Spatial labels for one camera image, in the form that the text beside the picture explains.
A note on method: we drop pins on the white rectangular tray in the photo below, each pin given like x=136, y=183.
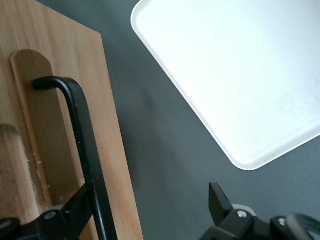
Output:
x=237, y=75

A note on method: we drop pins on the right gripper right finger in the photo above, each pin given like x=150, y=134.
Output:
x=225, y=220

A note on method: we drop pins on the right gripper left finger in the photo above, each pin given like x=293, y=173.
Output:
x=70, y=215

